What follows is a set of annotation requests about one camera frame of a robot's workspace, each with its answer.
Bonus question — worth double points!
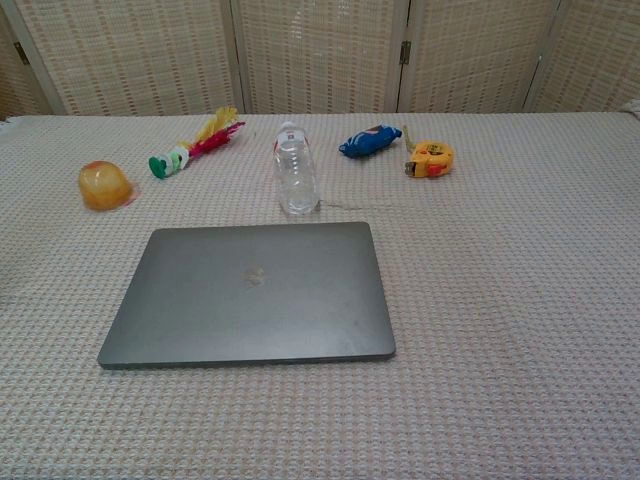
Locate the yellow tape measure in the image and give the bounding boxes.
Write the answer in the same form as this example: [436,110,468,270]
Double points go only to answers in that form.
[402,124,457,179]

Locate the blue snack packet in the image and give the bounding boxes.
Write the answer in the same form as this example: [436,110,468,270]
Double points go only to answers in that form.
[338,124,404,158]

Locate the clear plastic water bottle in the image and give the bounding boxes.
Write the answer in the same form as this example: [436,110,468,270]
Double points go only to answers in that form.
[272,121,319,217]

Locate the silver grey laptop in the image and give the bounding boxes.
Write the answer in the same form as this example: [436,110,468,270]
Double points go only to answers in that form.
[97,221,397,371]

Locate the orange jelly cup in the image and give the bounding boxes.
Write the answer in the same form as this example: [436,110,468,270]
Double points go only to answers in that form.
[77,160,137,212]

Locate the colourful feather shuttlecock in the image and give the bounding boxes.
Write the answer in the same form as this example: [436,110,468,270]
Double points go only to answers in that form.
[148,105,247,181]

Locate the woven folding screen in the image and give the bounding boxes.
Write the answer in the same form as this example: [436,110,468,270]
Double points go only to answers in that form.
[0,0,640,119]

